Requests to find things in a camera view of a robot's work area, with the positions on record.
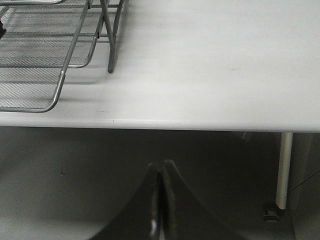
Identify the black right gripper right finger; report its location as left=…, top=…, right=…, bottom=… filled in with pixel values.
left=161, top=160, right=244, bottom=240

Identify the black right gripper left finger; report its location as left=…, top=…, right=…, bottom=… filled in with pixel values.
left=91, top=163, right=159, bottom=240

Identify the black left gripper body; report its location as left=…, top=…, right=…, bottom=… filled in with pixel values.
left=0, top=21, right=6, bottom=38

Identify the white table leg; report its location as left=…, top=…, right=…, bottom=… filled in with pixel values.
left=262, top=132, right=293, bottom=223

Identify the silver metal rack frame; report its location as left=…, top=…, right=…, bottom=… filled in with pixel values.
left=85, top=0, right=125, bottom=74

